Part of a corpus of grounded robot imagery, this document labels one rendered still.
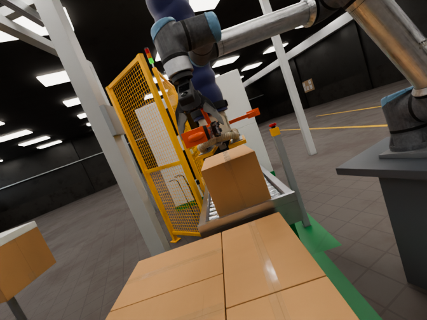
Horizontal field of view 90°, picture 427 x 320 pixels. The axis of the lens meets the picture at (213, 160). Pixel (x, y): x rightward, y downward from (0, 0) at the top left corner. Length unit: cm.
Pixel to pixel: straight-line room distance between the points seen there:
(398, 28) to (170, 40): 79
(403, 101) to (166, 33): 104
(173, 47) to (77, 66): 179
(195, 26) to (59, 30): 197
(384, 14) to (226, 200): 121
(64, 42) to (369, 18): 230
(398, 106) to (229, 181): 98
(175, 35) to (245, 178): 104
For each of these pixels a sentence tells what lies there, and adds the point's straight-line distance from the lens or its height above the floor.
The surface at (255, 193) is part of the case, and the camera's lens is 154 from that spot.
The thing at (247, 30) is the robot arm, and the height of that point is 149.
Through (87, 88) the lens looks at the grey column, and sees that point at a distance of 239.
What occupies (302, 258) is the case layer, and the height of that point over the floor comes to 54.
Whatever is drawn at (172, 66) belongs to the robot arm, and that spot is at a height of 142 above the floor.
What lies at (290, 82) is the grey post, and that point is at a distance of 449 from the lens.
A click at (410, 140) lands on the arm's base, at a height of 82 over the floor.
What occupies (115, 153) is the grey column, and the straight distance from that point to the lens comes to 227.
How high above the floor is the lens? 119
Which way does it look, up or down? 8 degrees down
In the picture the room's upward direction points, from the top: 21 degrees counter-clockwise
